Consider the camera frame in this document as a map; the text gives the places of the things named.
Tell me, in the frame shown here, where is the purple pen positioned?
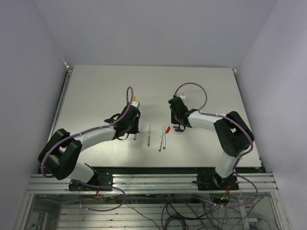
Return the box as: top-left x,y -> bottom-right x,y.
147,124 -> 151,147

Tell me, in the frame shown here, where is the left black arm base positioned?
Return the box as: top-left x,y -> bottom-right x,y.
69,172 -> 113,192

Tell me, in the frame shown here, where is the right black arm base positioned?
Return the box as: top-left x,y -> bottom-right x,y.
192,174 -> 239,191

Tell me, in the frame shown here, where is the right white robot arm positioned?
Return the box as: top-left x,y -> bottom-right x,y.
168,96 -> 254,190

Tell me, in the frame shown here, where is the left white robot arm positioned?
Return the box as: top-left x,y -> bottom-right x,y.
38,102 -> 141,190

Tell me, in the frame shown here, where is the blue pen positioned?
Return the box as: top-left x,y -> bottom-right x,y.
163,126 -> 166,150

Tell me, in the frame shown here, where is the red pen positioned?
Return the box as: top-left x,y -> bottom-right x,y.
158,128 -> 164,152

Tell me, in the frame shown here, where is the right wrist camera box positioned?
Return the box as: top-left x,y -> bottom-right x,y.
177,93 -> 186,100

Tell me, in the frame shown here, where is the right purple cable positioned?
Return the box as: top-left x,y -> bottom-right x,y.
174,82 -> 259,209

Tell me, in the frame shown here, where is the aluminium frame rail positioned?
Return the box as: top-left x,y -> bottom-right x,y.
26,173 -> 278,195

